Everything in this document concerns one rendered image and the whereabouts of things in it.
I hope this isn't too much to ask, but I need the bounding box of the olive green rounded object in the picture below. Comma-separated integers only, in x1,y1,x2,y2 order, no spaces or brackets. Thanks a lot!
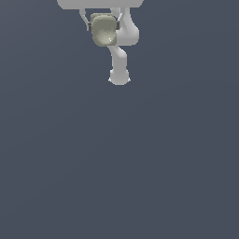
90,12,119,49

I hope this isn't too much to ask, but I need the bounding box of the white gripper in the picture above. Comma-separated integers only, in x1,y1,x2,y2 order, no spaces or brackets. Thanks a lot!
57,0,145,32

